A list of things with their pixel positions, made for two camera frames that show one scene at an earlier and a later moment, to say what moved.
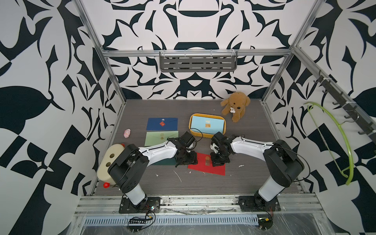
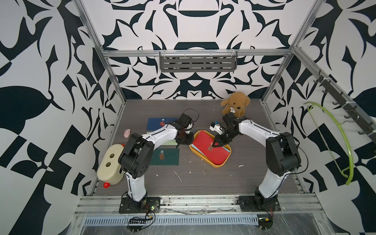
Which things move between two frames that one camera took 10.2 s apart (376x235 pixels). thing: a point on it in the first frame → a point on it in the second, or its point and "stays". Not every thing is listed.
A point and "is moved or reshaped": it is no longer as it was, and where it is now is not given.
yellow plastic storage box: x=214 y=116 is moved or reshaped
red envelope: x=204 y=163 → x=204 y=141
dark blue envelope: x=162 y=124 stays
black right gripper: x=216 y=162 → x=220 y=141
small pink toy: x=127 y=133 stays
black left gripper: x=193 y=159 → x=190 y=140
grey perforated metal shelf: x=200 y=60 stays
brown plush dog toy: x=236 y=105 stays
